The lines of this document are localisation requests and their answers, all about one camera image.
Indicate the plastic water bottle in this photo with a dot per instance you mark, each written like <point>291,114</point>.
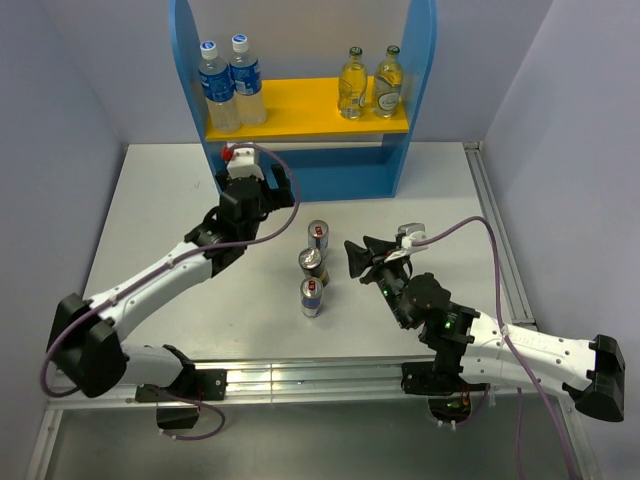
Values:
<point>246,73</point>
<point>219,89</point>

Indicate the green-capped glass bottle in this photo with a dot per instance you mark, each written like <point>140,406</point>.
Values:
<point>388,80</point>
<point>352,85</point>

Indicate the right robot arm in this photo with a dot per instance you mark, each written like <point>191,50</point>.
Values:
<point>472,350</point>

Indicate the black yellow can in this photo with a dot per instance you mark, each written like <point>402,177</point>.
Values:
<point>312,264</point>

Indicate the near red bull can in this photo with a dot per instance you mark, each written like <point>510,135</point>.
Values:
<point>311,292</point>

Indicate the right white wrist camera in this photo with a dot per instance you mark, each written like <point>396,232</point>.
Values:
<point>410,238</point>

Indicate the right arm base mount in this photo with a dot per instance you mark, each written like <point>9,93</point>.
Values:
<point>452,402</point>

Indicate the right plastic water bottle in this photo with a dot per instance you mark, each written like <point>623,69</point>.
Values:
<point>246,73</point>

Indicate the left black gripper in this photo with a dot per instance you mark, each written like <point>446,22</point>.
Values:
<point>273,202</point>

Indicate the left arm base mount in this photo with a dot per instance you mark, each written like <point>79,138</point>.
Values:
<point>180,405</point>

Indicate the aluminium front rail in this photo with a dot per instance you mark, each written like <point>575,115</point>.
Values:
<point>274,382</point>

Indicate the far red bull can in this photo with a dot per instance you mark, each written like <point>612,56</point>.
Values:
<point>318,236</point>

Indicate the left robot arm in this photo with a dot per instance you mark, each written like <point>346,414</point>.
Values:
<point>87,339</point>

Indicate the aluminium side rail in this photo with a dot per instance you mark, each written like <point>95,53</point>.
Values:
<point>514,292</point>

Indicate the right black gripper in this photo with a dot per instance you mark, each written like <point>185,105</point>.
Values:
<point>359,258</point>

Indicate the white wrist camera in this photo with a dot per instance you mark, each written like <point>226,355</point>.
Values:
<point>242,163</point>
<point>410,238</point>

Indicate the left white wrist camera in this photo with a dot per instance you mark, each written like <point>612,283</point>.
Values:
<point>242,163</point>

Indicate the left plastic water bottle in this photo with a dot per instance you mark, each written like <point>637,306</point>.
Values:
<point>219,89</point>

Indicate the blue and yellow shelf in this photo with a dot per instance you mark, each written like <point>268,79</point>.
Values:
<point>353,159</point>

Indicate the red bull can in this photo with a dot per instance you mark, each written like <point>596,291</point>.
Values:
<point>318,236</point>
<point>311,292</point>

